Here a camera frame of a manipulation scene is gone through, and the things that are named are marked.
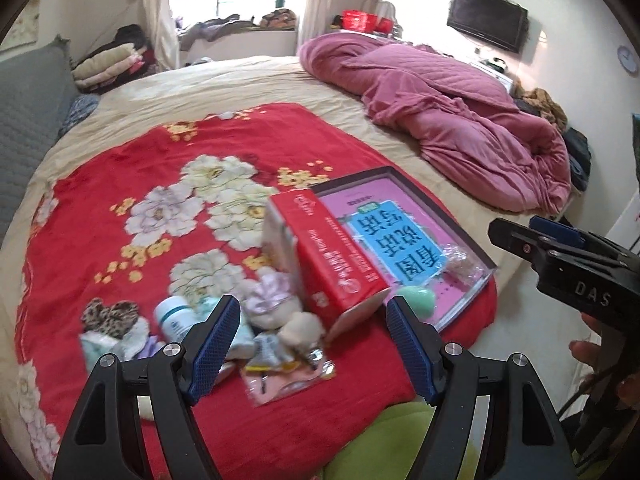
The blue patterned pillow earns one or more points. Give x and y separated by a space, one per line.
80 112

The red cardboard box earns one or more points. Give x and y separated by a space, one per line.
330 260

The floral wall picture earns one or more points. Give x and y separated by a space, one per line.
22 22

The white pill bottle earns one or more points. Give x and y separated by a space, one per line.
175 317

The red floral blanket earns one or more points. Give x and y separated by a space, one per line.
150 260

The black wall television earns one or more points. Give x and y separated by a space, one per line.
487 20

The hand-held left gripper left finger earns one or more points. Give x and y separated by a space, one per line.
215 340

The pink quilt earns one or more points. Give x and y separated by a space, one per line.
440 110

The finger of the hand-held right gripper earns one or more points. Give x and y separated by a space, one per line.
555 230
515 240

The cream curtain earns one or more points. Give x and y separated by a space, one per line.
312 5
160 15

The dark clothes heap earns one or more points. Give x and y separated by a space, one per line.
577 157

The pink face mask packet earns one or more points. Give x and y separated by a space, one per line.
285 390

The cream plush bear lilac dress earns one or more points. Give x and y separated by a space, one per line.
270 300

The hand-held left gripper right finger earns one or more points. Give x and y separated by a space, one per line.
407 345

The grey quilted headboard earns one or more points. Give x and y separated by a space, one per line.
30 120

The clear plastic puff packet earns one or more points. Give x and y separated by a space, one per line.
460 262

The green egg sponge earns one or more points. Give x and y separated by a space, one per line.
419 301

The stack of folded clothes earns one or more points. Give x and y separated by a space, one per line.
110 62

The grey clothes pile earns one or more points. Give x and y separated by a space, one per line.
215 30

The pink blue book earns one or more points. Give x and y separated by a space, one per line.
400 240

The leopard print scrunchie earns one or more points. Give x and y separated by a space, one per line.
111 317

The red basket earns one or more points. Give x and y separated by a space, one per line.
359 21

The brown patterned clothes pile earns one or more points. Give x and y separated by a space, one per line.
280 19

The person's right hand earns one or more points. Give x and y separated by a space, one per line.
589 355

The green cloth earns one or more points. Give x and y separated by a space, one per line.
390 440

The brown clothes heap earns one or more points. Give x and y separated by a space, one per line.
542 105

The round wall clock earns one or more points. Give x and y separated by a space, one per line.
627 59

